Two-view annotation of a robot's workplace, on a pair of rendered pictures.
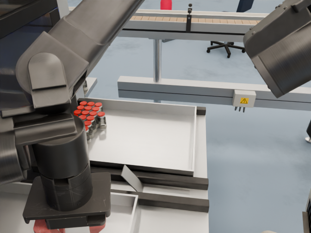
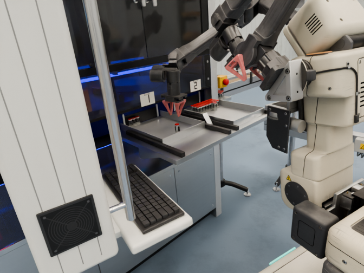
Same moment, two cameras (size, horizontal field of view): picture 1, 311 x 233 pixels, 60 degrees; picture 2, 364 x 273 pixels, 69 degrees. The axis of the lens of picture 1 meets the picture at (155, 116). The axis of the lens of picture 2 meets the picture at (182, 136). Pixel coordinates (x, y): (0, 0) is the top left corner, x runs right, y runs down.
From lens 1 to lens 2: 91 cm
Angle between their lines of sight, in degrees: 38
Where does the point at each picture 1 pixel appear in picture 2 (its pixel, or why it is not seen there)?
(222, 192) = not seen: hidden behind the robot
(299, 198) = not seen: outside the picture
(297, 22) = (216, 40)
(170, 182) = (222, 124)
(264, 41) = (212, 45)
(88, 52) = (186, 53)
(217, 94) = not seen: hidden behind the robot
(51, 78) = (173, 56)
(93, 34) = (189, 49)
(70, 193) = (171, 88)
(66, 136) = (173, 70)
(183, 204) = (220, 128)
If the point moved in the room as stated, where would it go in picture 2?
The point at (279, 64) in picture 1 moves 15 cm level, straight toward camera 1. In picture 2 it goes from (212, 50) to (174, 54)
